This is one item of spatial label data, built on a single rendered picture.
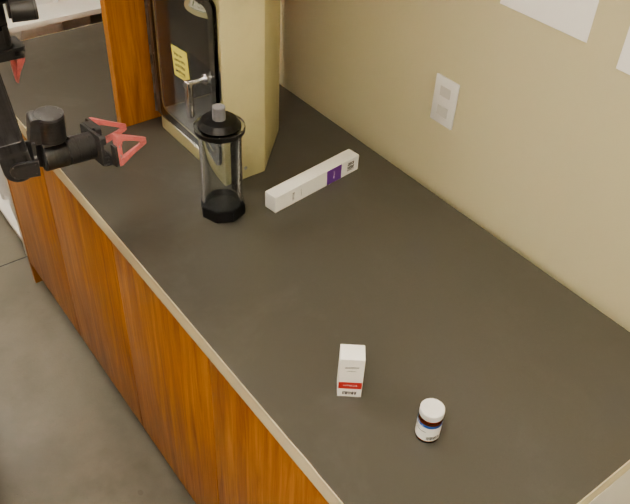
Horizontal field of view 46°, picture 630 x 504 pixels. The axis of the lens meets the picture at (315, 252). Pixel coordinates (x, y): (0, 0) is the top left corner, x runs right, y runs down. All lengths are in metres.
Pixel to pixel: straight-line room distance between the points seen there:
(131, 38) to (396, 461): 1.22
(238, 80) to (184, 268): 0.43
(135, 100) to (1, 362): 1.15
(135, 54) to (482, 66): 0.86
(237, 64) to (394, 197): 0.48
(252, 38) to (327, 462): 0.90
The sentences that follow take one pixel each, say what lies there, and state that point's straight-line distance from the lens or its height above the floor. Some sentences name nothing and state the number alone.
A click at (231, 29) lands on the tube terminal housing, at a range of 1.63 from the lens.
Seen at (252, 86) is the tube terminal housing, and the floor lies 1.18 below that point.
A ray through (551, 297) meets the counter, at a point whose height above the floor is 0.94.
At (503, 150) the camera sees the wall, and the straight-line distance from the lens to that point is 1.68.
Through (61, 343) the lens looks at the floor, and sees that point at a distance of 2.80.
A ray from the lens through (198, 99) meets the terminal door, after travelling 1.77.
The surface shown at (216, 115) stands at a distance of 1.58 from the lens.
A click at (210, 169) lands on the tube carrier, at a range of 1.62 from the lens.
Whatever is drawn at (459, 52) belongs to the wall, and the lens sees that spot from 1.70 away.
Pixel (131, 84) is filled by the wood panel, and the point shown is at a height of 1.05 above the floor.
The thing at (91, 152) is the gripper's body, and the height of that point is 1.13.
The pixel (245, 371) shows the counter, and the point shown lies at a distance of 1.38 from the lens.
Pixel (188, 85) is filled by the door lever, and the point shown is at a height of 1.20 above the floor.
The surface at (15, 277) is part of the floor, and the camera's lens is 3.10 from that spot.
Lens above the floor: 1.99
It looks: 40 degrees down
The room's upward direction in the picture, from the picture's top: 3 degrees clockwise
